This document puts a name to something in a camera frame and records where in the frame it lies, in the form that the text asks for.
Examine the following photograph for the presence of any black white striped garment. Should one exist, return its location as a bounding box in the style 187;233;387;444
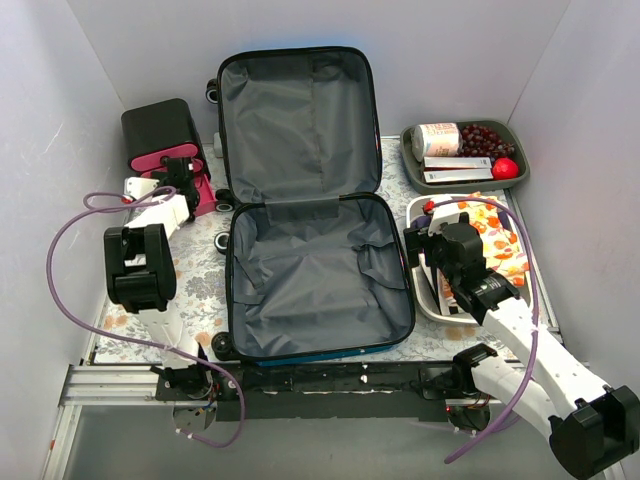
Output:
419;253;469;318

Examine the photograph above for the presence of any orange bunny towel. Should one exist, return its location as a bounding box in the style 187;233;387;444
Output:
436;270;460;315

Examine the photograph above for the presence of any black pink mini drawer chest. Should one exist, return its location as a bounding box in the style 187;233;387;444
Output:
121;98;216;217

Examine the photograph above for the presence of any white floral cloth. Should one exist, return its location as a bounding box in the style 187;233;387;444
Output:
458;193;529;288

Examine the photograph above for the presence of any blue fish-print kids suitcase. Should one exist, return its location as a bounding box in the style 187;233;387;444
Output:
217;46;415;364

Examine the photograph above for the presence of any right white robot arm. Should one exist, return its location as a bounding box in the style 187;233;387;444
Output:
404;219;639;479

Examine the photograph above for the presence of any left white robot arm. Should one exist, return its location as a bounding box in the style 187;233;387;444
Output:
104;157;213;400

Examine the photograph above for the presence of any lower white toothpaste box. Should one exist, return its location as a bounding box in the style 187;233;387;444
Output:
423;169;494;185

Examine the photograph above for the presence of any white toothpaste box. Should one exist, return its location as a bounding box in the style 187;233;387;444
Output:
423;169;494;185
422;156;492;171

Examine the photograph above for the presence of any white plastic basin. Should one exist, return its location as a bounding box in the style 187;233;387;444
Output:
406;193;533;327

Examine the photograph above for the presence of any dark green plastic tray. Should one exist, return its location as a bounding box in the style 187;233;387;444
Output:
399;119;530;195

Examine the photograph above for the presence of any upper white toothpaste box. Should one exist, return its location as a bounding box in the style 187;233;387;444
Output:
422;156;492;171

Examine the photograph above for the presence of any red apple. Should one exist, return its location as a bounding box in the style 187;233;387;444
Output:
492;157;520;180

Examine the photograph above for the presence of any white pink tissue roll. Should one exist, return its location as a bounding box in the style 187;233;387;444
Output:
411;123;461;161

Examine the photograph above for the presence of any floral patterned table mat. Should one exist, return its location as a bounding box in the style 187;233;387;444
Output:
93;136;559;364

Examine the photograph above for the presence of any dark red grape bunch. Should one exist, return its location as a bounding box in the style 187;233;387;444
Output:
458;124;516;161

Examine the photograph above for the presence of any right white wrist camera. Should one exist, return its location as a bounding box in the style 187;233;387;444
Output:
423;195;463;236

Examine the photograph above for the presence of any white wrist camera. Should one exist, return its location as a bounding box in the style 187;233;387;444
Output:
123;177;159;202
423;195;463;236

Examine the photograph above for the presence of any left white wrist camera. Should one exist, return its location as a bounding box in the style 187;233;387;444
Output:
123;177;159;202

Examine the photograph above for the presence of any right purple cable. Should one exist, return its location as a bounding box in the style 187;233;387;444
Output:
432;197;540;465

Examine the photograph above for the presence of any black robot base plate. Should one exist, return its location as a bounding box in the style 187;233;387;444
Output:
150;361;491;433

